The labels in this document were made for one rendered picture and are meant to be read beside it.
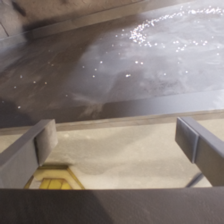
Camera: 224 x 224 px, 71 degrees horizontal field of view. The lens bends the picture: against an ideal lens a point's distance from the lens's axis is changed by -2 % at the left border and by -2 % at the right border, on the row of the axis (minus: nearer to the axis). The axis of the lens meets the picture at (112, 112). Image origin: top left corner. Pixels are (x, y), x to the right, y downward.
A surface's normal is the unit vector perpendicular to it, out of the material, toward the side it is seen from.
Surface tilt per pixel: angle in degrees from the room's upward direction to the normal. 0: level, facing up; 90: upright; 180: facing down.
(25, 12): 0
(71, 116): 90
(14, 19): 0
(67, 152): 0
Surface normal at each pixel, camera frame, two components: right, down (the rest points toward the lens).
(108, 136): -0.12, 0.66
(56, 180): -0.23, -0.75
